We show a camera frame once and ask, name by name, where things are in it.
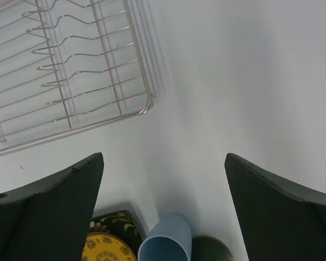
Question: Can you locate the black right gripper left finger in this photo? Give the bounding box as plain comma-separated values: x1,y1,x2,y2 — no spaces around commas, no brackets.
0,152,104,260

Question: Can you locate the metal wire dish rack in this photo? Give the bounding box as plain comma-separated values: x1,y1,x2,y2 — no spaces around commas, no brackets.
0,1,153,156

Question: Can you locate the black floral square plate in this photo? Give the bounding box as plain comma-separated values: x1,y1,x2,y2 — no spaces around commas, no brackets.
88,210,145,257

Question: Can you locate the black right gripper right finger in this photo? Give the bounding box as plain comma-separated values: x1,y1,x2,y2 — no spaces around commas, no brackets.
224,153,326,260

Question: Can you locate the light blue plastic cup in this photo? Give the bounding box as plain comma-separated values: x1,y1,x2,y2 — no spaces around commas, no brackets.
137,213,192,261

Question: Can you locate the dark mug red interior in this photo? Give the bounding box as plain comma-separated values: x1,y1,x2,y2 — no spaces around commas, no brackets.
191,235,233,261

